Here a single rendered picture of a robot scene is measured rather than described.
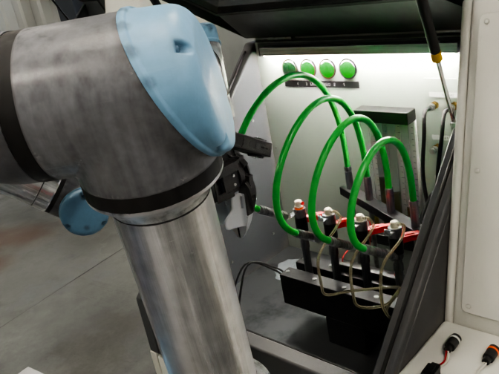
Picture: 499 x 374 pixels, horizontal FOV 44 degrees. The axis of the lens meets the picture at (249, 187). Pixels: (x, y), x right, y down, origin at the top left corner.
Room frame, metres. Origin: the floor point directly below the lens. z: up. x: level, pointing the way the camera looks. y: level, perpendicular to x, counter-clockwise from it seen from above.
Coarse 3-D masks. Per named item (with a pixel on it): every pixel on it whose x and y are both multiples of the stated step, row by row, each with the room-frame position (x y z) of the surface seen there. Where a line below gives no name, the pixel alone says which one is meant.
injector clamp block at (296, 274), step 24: (312, 264) 1.27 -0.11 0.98; (288, 288) 1.24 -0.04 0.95; (312, 288) 1.18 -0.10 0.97; (336, 288) 1.15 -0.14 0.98; (360, 288) 1.13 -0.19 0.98; (336, 312) 1.14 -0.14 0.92; (360, 312) 1.09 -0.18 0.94; (336, 336) 1.15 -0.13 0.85; (360, 336) 1.10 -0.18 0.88; (384, 336) 1.14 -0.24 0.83
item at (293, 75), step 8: (296, 72) 1.29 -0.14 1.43; (304, 72) 1.31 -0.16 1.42; (280, 80) 1.24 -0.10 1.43; (312, 80) 1.32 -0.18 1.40; (272, 88) 1.22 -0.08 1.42; (320, 88) 1.34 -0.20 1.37; (264, 96) 1.21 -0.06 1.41; (256, 104) 1.19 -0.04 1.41; (248, 112) 1.18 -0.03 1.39; (336, 112) 1.37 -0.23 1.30; (248, 120) 1.17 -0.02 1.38; (336, 120) 1.37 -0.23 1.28; (240, 128) 1.16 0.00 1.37; (344, 136) 1.38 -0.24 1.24; (344, 144) 1.38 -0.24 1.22; (344, 152) 1.38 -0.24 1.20; (344, 160) 1.39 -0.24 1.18; (344, 168) 1.39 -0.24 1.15; (256, 208) 1.15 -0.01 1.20
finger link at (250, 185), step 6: (246, 174) 0.94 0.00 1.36; (246, 180) 0.93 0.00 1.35; (252, 180) 0.93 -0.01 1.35; (246, 186) 0.93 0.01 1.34; (252, 186) 0.93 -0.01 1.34; (240, 192) 0.94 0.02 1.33; (246, 192) 0.93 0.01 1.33; (252, 192) 0.93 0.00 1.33; (246, 198) 0.93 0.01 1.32; (252, 198) 0.93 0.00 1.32; (246, 204) 0.93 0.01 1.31; (252, 204) 0.93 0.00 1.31; (252, 210) 0.94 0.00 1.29
